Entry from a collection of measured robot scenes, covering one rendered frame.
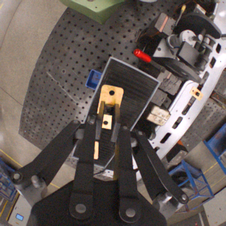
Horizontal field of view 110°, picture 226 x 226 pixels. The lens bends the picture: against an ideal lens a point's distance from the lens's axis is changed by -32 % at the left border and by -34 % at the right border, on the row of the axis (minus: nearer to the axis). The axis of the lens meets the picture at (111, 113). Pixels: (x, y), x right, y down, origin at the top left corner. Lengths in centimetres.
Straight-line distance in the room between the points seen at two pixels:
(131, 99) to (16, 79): 200
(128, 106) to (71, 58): 59
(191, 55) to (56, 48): 75
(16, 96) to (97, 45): 178
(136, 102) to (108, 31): 55
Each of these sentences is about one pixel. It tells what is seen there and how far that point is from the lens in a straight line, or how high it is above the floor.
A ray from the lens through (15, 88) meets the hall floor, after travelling 222.
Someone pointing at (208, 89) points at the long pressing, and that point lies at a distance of 64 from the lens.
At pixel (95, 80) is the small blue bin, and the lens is 77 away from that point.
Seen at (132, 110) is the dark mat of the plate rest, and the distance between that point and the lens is 32.
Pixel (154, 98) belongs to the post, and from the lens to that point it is 39.
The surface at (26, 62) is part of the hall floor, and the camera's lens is 194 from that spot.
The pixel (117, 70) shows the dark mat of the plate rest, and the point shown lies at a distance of 29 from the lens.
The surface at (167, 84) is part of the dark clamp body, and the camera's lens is 41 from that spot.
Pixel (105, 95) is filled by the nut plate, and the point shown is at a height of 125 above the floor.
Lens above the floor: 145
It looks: 63 degrees down
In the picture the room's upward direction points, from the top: 175 degrees counter-clockwise
